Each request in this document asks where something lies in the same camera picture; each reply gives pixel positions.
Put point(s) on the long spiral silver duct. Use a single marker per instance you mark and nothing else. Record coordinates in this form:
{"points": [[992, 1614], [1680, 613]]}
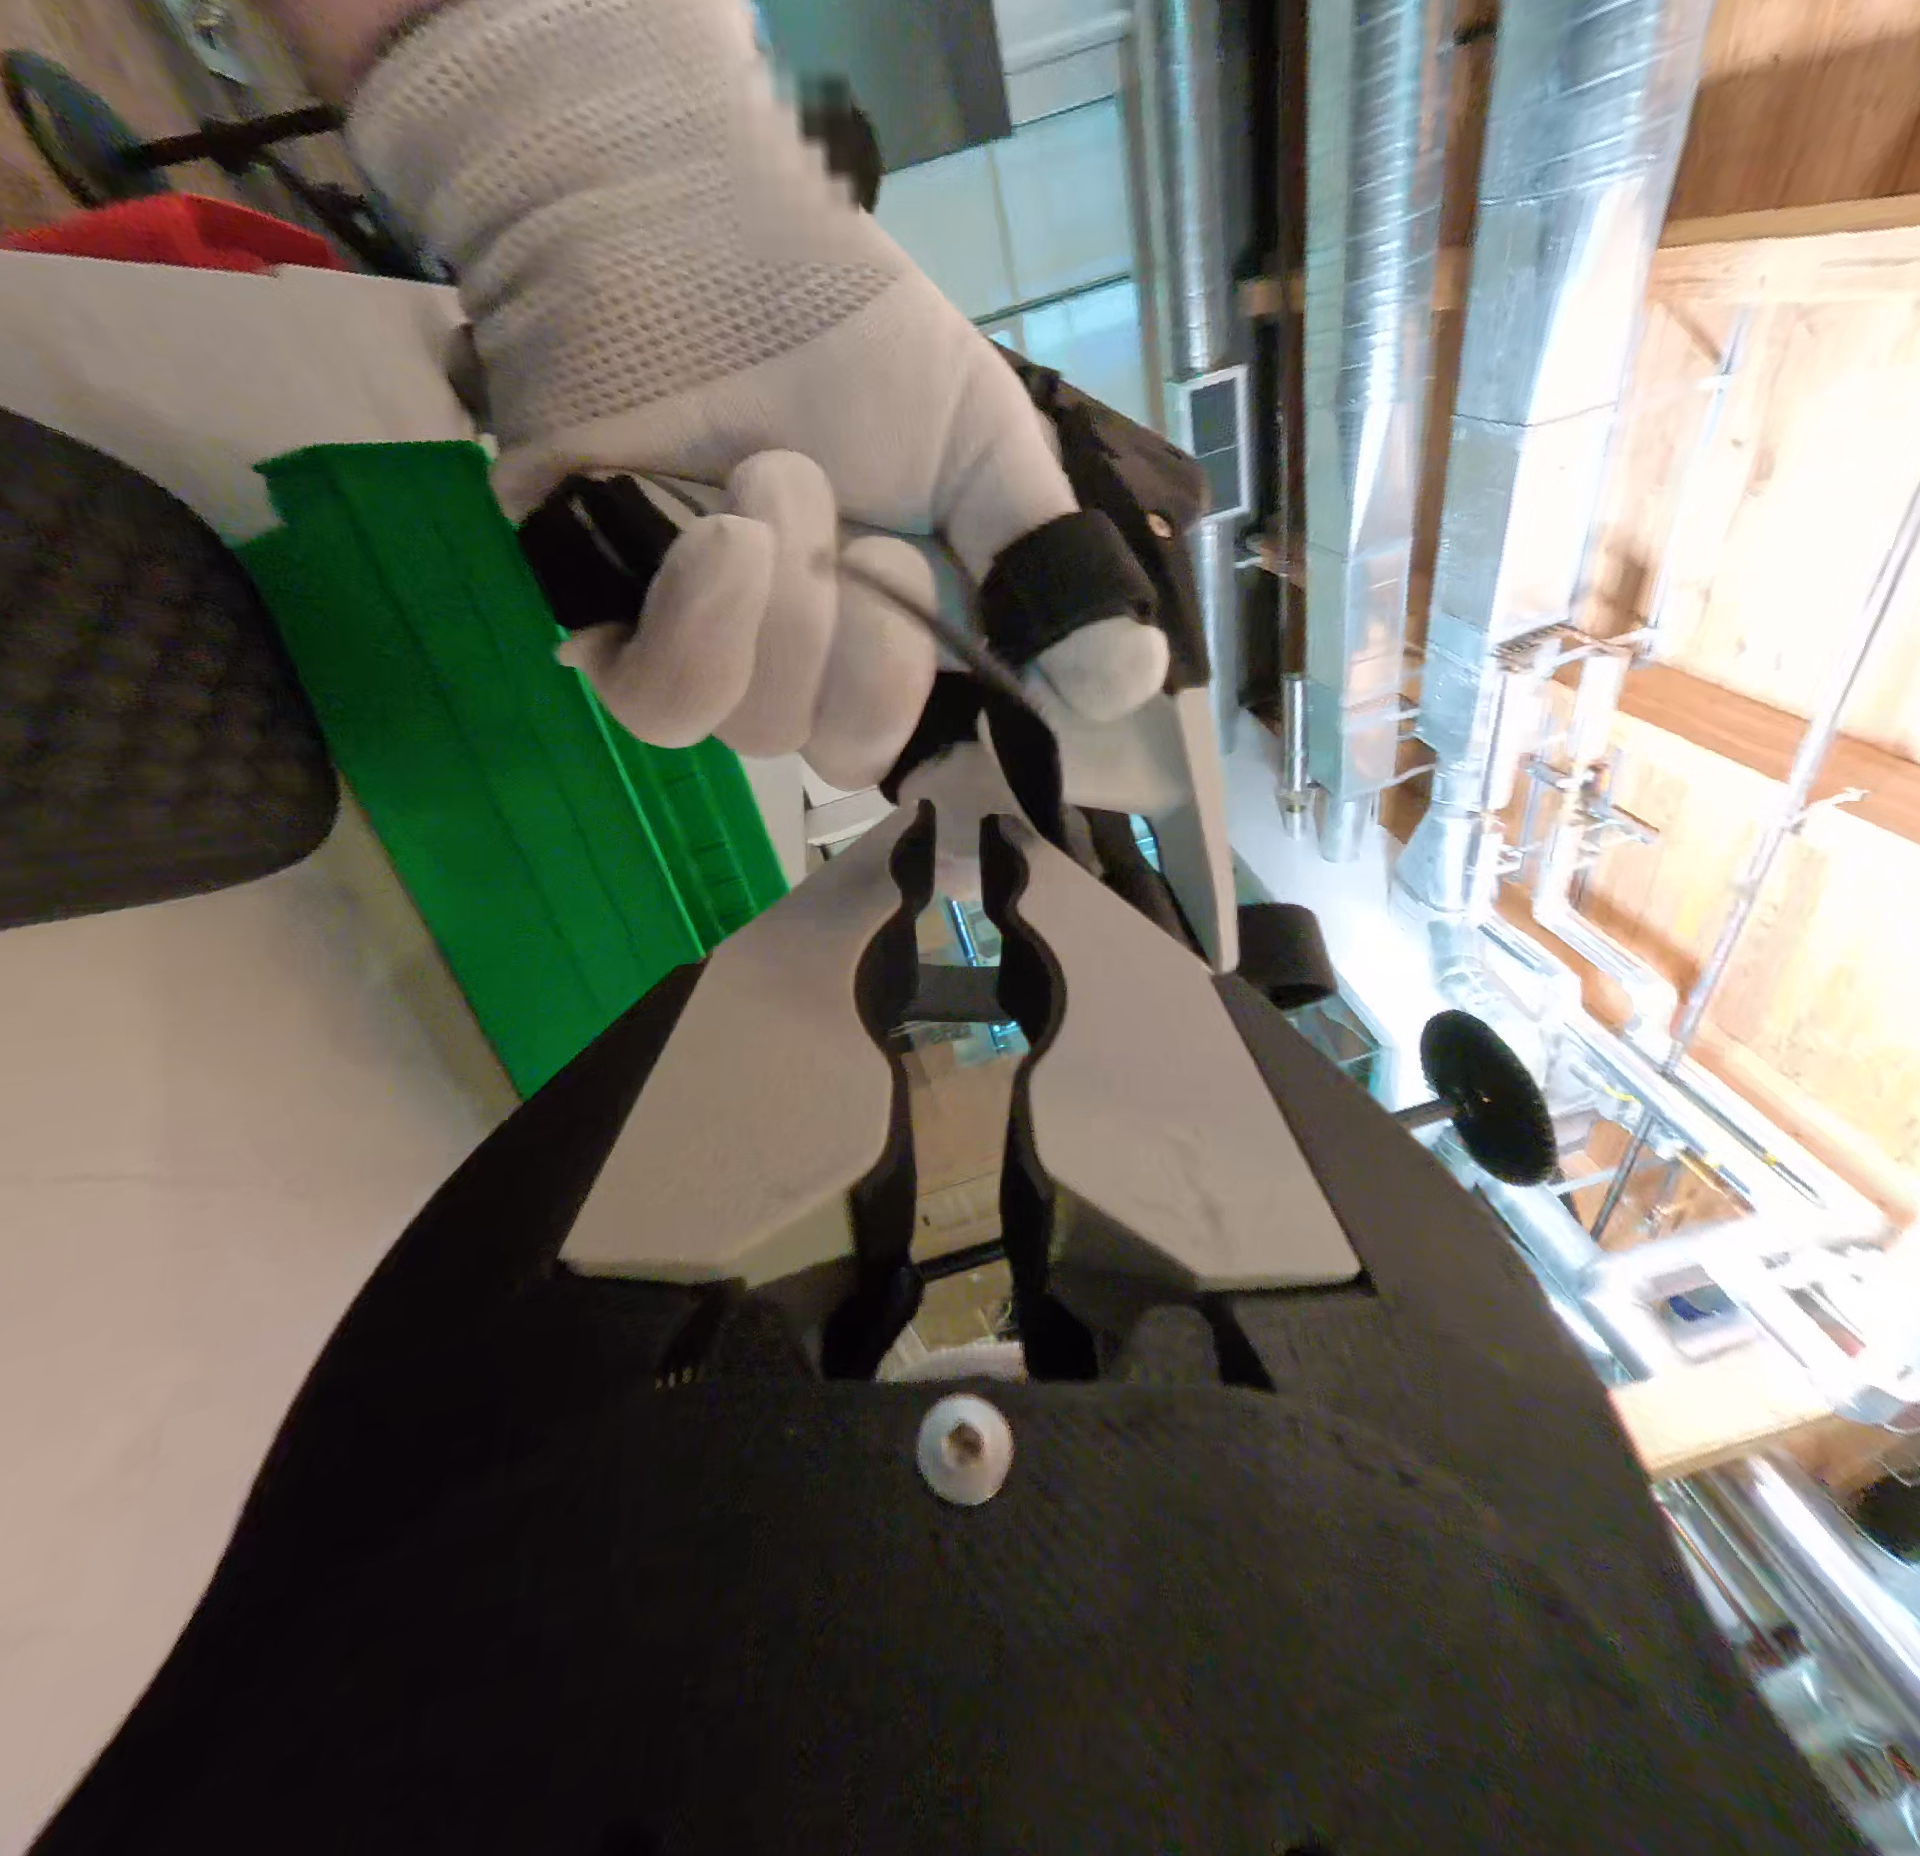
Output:
{"points": [[1574, 160]]}

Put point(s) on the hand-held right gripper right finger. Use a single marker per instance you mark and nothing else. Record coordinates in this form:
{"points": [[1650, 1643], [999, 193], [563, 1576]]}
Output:
{"points": [[1184, 1137]]}

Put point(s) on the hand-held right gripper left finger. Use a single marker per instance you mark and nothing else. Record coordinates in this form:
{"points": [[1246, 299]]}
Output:
{"points": [[721, 1137]]}

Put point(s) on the black floor lamp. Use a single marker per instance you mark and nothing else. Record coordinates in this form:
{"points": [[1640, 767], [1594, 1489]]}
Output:
{"points": [[1484, 1091]]}

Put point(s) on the red container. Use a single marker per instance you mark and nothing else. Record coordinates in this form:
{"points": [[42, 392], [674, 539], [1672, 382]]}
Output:
{"points": [[181, 233]]}

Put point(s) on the wooden ceiling beam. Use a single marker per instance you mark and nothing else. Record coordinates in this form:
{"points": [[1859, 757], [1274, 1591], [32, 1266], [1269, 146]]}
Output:
{"points": [[1725, 1406]]}

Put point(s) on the black textured pad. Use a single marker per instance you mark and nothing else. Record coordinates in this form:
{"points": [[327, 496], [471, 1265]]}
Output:
{"points": [[151, 687]]}

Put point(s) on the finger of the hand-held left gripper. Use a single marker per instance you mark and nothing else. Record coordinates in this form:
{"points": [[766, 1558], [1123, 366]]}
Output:
{"points": [[1200, 836], [975, 785]]}

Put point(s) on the white air vent grille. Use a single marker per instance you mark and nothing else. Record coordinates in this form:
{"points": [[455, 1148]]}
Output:
{"points": [[1215, 439]]}

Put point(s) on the black tripod stand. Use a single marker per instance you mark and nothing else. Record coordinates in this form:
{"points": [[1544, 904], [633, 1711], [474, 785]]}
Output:
{"points": [[60, 125]]}

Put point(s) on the black monitor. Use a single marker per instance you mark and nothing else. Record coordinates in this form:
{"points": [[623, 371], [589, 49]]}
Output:
{"points": [[901, 41]]}

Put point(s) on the cardboard boxes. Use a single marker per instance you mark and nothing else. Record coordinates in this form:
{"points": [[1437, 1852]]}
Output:
{"points": [[961, 1137]]}

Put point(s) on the green plastic bin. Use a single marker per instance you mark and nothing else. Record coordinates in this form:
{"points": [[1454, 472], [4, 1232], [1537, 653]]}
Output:
{"points": [[451, 761]]}

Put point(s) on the person's left hand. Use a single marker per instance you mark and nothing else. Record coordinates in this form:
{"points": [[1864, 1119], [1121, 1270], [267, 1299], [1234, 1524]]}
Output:
{"points": [[674, 281]]}

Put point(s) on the round silver air duct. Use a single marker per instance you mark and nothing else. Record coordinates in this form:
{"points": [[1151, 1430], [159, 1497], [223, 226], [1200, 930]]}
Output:
{"points": [[1192, 160]]}

